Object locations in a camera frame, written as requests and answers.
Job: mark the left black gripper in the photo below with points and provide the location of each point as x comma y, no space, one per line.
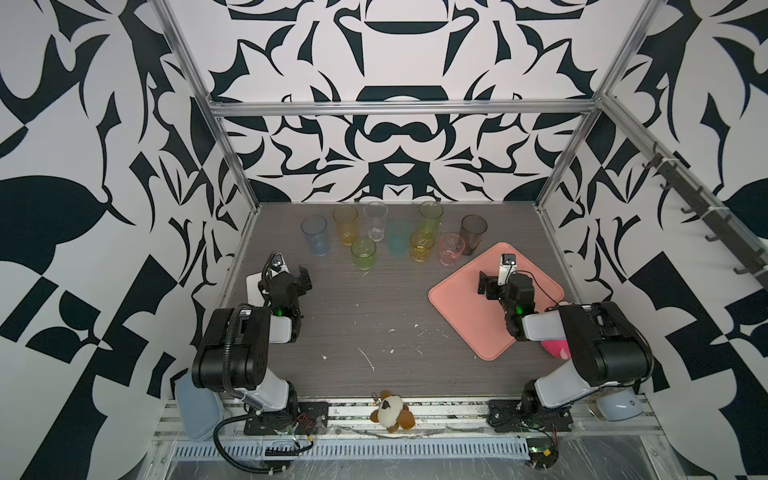
300,282

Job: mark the dark grey glass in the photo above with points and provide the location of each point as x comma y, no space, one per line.
472,229

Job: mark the light blue computer mouse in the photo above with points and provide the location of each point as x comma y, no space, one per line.
615,405

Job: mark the teal translucent glass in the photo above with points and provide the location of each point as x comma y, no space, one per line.
398,237

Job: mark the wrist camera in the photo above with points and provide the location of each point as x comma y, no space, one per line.
508,265
275,265

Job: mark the brown white plush toy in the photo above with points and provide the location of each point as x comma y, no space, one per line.
392,413

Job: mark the orange translucent glass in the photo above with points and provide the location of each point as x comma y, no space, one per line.
346,219

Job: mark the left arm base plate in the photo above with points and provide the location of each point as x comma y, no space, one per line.
303,418

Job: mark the black hook rail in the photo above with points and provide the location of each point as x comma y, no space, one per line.
701,204

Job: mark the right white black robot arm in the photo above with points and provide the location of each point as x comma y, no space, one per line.
606,350

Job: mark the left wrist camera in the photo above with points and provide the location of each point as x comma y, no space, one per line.
275,265

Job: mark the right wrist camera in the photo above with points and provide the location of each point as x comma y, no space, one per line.
508,265

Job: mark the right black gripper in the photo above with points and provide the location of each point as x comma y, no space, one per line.
489,285

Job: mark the pink rectangular tray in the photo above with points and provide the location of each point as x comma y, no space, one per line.
477,320

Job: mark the short green glass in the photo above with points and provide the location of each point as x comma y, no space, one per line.
364,251

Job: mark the blue translucent glass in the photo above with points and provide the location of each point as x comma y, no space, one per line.
315,231

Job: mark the pink pig plush toy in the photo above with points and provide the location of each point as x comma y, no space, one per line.
557,348

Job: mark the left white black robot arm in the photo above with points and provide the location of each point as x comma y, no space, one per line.
233,355

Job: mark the pink glass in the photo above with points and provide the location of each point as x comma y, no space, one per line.
451,248

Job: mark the white box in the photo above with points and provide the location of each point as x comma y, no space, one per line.
254,294

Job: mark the green lit circuit board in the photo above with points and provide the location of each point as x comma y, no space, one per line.
543,455

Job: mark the clear glass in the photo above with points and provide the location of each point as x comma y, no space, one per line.
375,213

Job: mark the yellow glass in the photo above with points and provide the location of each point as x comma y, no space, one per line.
421,245

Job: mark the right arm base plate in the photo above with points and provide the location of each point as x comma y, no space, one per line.
511,415

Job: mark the tall green glass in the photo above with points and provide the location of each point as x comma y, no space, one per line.
431,213

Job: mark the white cable duct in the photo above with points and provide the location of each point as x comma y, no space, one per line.
384,449

